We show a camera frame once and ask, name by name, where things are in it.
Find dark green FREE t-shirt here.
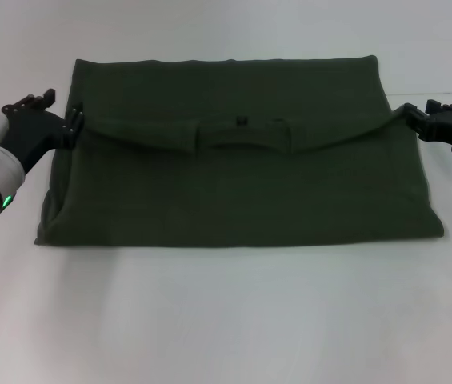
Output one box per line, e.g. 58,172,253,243
34,55,446,247

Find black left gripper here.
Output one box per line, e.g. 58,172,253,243
0,87,87,177

